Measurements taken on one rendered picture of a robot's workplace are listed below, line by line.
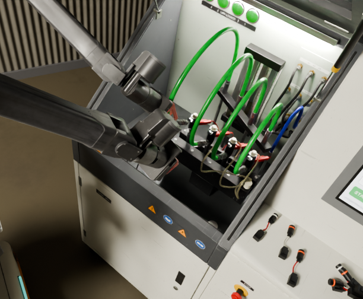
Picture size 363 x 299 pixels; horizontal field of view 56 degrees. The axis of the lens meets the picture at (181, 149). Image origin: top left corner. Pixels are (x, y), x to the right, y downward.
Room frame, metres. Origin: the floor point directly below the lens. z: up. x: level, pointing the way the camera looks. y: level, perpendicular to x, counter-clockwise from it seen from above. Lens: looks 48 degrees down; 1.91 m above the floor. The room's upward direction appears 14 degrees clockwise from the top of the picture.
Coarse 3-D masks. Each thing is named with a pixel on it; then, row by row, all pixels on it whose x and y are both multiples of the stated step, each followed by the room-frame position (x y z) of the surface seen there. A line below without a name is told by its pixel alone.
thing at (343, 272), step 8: (344, 272) 0.50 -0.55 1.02; (328, 280) 0.47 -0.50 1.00; (336, 280) 0.47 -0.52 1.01; (352, 280) 0.49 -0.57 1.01; (336, 288) 0.46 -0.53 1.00; (344, 288) 0.46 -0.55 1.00; (352, 288) 0.46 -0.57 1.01; (360, 288) 0.46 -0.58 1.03; (352, 296) 0.44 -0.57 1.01; (360, 296) 0.45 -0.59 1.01
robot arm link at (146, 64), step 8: (144, 56) 0.73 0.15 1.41; (152, 56) 0.73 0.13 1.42; (112, 64) 0.68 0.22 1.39; (136, 64) 0.71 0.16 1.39; (144, 64) 0.71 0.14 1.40; (152, 64) 0.71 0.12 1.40; (160, 64) 0.72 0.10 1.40; (104, 72) 0.67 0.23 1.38; (112, 72) 0.67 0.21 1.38; (120, 72) 0.68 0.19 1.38; (128, 72) 0.69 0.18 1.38; (144, 72) 0.70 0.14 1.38; (152, 72) 0.70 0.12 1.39; (160, 72) 0.72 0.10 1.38; (112, 80) 0.66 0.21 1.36; (120, 80) 0.67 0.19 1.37; (152, 80) 0.70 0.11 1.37
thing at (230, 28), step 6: (222, 30) 0.93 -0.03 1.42; (228, 30) 0.95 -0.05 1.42; (234, 30) 0.99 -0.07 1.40; (216, 36) 0.90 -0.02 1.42; (210, 42) 0.87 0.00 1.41; (204, 48) 0.85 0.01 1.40; (198, 54) 0.83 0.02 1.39; (234, 54) 1.06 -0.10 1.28; (192, 60) 0.81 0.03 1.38; (234, 60) 1.06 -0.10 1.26; (186, 66) 0.80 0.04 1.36; (192, 66) 0.81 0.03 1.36; (186, 72) 0.79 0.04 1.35; (180, 78) 0.77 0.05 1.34; (228, 78) 1.07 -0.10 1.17; (180, 84) 0.77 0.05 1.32; (174, 90) 0.75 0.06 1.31; (174, 96) 0.75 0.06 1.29
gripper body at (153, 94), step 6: (150, 90) 0.70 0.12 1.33; (156, 90) 0.76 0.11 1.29; (150, 96) 0.69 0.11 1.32; (156, 96) 0.71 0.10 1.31; (162, 96) 0.73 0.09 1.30; (144, 102) 0.68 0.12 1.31; (150, 102) 0.69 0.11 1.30; (156, 102) 0.70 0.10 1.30; (162, 102) 0.71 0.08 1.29; (168, 102) 0.71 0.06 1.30; (144, 108) 0.69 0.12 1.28; (150, 108) 0.69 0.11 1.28; (156, 108) 0.70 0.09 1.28; (162, 108) 0.70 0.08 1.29; (168, 108) 0.70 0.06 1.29
